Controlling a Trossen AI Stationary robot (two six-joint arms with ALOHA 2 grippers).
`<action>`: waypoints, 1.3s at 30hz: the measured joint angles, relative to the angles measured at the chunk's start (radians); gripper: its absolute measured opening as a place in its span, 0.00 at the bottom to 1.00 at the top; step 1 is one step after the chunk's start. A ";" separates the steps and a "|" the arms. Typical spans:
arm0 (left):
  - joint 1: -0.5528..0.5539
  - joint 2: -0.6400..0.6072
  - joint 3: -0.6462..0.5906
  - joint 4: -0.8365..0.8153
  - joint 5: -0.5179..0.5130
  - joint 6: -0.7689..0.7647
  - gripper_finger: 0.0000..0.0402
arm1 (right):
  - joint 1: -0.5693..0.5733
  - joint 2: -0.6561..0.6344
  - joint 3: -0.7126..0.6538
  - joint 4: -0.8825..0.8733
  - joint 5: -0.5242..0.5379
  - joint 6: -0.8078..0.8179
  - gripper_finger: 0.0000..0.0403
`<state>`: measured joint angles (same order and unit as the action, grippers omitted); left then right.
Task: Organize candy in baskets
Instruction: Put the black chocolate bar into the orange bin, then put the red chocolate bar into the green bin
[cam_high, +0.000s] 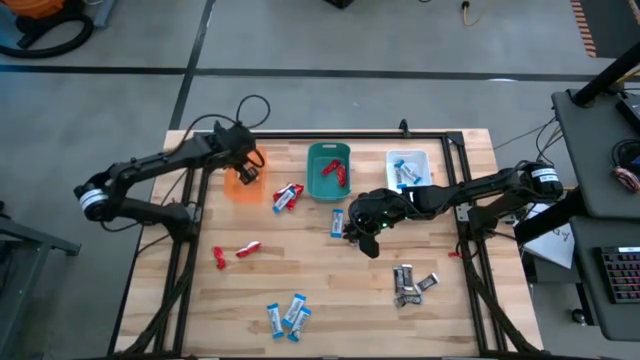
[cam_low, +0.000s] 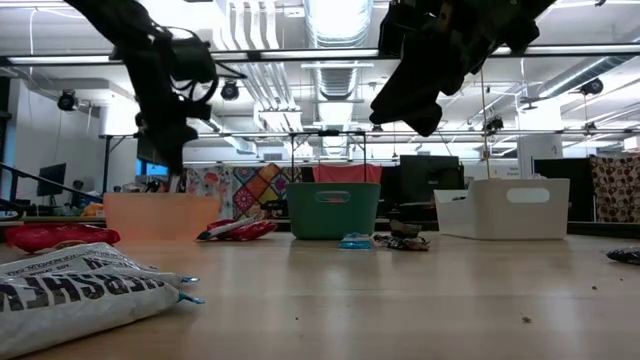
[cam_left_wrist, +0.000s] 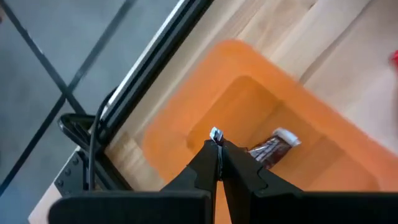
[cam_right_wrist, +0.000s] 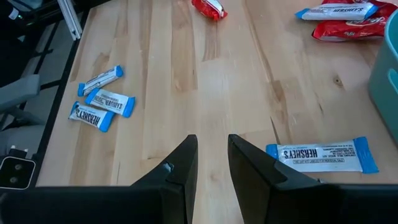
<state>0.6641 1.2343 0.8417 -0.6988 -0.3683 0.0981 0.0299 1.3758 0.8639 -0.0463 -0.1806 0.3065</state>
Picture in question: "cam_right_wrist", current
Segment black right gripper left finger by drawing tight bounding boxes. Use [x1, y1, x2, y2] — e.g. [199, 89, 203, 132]
[130, 134, 199, 224]

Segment small white camera box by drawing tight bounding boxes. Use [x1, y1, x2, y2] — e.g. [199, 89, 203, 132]
[0, 156, 36, 190]

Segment teal plastic basket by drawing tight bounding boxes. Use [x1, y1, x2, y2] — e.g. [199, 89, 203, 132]
[368, 8, 398, 146]

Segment white blue Hershey's candy bar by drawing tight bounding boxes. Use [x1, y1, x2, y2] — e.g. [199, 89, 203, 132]
[76, 64, 124, 97]
[266, 136, 380, 174]
[294, 2, 379, 22]
[68, 101, 116, 133]
[85, 88, 137, 118]

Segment gray office chair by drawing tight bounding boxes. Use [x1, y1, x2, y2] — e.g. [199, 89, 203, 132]
[0, 74, 47, 156]

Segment red KitKat candy bar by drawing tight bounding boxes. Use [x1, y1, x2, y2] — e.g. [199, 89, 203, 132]
[322, 0, 398, 9]
[312, 4, 398, 42]
[191, 0, 228, 22]

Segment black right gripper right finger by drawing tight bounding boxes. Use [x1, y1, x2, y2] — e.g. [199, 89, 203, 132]
[228, 134, 326, 224]

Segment silver aluminium extrusion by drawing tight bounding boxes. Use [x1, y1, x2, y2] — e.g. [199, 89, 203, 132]
[57, 0, 83, 41]

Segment black aluminium rig frame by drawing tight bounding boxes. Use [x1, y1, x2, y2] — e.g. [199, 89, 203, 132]
[0, 0, 94, 194]

